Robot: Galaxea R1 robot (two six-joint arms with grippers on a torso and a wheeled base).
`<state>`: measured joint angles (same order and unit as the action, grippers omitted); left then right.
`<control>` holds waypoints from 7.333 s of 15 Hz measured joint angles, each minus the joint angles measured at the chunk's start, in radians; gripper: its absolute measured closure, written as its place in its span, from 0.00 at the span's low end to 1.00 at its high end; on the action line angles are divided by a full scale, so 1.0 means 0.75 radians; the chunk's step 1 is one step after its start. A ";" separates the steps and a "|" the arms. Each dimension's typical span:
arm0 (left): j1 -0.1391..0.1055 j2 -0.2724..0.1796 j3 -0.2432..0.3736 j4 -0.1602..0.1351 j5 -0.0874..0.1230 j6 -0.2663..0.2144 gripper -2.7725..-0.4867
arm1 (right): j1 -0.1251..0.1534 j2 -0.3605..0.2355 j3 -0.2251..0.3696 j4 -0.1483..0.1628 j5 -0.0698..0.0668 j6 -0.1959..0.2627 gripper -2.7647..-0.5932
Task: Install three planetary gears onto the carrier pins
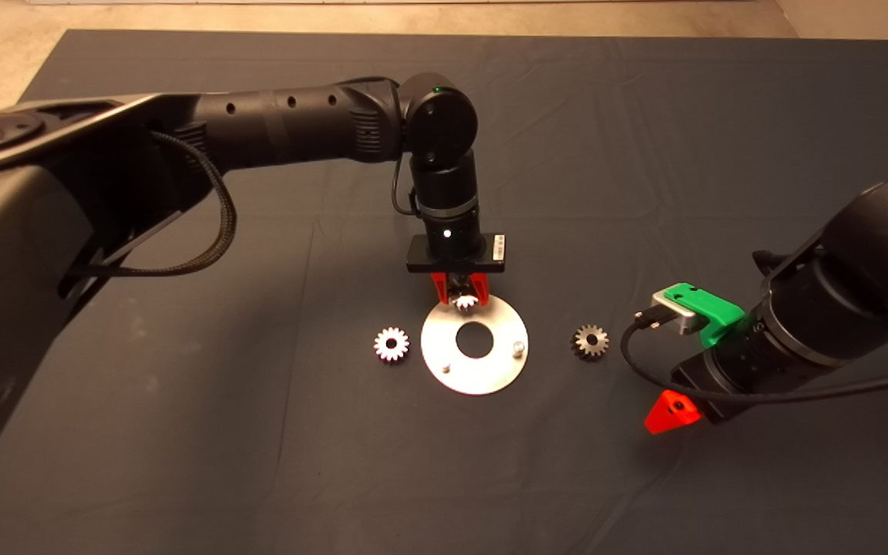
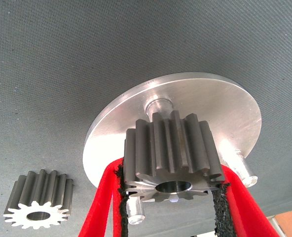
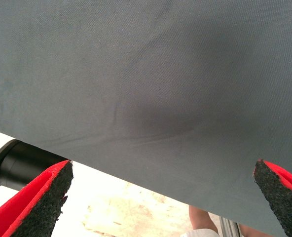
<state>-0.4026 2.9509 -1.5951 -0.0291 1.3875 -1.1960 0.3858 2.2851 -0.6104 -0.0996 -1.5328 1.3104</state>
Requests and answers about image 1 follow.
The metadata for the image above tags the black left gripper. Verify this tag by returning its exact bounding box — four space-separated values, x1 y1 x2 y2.
405 210 508 303

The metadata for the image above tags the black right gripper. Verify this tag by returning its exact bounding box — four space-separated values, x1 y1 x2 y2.
644 322 832 434

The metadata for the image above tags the steel planetary gear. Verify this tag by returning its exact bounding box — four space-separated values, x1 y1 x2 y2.
572 324 611 362
450 276 479 315
374 327 411 364

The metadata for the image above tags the round metal carrier plate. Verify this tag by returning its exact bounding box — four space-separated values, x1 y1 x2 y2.
420 297 529 396

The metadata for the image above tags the dark table cloth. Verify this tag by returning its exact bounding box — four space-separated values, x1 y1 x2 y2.
0 29 888 555

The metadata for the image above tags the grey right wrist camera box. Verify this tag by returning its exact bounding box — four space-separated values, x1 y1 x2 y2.
650 291 698 335

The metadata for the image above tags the green right camera mount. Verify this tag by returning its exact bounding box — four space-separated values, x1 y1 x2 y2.
661 283 745 347

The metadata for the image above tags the black braided sleeve cable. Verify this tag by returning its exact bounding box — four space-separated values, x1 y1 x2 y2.
97 131 238 277

